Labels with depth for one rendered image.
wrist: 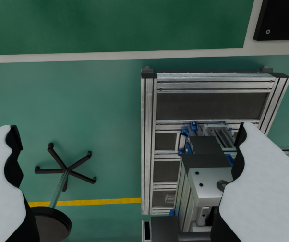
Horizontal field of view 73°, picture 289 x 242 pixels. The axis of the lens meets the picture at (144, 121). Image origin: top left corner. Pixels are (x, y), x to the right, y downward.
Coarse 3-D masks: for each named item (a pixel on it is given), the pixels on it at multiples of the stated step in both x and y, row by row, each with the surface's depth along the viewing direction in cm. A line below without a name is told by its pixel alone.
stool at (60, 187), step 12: (48, 144) 153; (36, 168) 165; (72, 168) 162; (60, 180) 154; (84, 180) 170; (60, 192) 146; (36, 216) 114; (48, 216) 116; (60, 216) 119; (48, 228) 121; (60, 228) 122; (48, 240) 128; (60, 240) 129
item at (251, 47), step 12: (252, 12) 45; (252, 24) 46; (252, 36) 48; (228, 48) 49; (240, 48) 49; (252, 48) 49; (264, 48) 50; (276, 48) 50; (288, 48) 50; (0, 60) 49; (12, 60) 49; (24, 60) 49; (36, 60) 49; (48, 60) 49; (60, 60) 49; (72, 60) 50
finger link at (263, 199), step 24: (240, 144) 10; (264, 144) 9; (240, 168) 8; (264, 168) 8; (288, 168) 8; (240, 192) 7; (264, 192) 7; (288, 192) 7; (216, 216) 6; (240, 216) 6; (264, 216) 6; (288, 216) 6; (216, 240) 6; (240, 240) 5; (264, 240) 5; (288, 240) 5
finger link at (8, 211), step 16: (0, 128) 10; (16, 128) 11; (0, 144) 9; (16, 144) 10; (0, 160) 8; (16, 160) 9; (0, 176) 7; (16, 176) 8; (0, 192) 7; (16, 192) 7; (0, 208) 6; (16, 208) 6; (0, 224) 6; (16, 224) 6; (32, 224) 6; (0, 240) 5; (16, 240) 6; (32, 240) 6
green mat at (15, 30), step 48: (0, 0) 42; (48, 0) 42; (96, 0) 43; (144, 0) 43; (192, 0) 43; (240, 0) 44; (0, 48) 47; (48, 48) 48; (96, 48) 48; (144, 48) 48; (192, 48) 49
